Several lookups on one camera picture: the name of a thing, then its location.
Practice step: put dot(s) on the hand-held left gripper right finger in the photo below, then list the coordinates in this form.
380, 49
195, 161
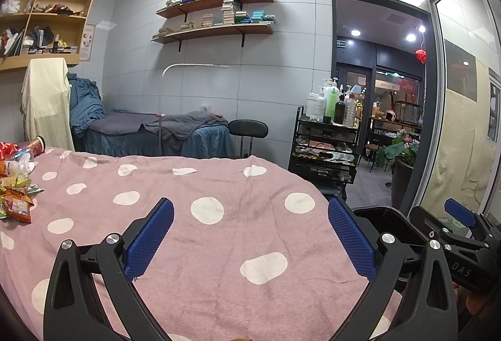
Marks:
352, 237

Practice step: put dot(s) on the orange red snack packet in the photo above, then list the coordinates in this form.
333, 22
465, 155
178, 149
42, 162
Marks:
15, 208

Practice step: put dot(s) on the wooden bar stool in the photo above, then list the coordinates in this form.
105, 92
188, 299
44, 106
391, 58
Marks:
375, 148

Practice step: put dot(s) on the potted green plant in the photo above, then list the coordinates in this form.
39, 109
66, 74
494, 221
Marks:
399, 149

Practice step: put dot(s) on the red snack tube can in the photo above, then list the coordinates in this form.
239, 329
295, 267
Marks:
38, 145

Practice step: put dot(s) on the green yellow snack packet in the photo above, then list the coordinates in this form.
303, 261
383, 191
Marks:
19, 184

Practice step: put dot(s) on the black door frame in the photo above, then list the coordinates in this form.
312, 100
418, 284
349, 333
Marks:
333, 51

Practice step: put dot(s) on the black round stool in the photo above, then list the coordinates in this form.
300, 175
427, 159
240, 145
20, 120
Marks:
248, 127

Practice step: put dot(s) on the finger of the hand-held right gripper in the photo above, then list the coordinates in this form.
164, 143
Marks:
424, 221
460, 212

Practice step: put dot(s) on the cluster of toiletry bottles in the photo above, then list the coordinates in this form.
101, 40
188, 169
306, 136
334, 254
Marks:
332, 102

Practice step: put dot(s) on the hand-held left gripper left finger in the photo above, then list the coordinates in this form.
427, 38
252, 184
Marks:
150, 235

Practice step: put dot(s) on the wall poster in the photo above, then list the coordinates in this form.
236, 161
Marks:
88, 41

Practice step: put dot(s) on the wooden wall shelf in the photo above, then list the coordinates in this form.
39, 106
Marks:
211, 31
219, 1

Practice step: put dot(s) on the black trolley cart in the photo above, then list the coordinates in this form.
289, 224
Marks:
325, 168

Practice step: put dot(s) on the grey blanket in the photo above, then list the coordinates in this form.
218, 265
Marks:
176, 125

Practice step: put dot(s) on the wall shelves with books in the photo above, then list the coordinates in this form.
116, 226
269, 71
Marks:
231, 10

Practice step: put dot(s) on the wooden cubby shelf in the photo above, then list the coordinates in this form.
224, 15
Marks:
92, 12

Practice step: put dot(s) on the blue skirted massage bed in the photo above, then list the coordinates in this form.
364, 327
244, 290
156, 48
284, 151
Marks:
207, 145

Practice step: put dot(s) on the red hanging ornament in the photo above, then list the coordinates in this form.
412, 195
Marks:
421, 56

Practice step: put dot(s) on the clear plastic bottle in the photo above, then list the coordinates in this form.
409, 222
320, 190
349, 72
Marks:
21, 163

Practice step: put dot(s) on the white arc lamp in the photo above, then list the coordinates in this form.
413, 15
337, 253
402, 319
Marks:
195, 66

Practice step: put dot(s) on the cream towel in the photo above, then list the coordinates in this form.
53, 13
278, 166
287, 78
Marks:
45, 102

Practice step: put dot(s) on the pink polka dot blanket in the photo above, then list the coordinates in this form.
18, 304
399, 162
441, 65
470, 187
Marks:
235, 247

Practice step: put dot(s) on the blue bedding pile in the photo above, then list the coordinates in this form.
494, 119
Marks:
84, 102

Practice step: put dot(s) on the red gold packaging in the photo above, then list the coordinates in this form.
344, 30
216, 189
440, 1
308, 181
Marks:
9, 151

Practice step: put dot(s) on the person's right hand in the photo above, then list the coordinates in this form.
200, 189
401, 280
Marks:
469, 302

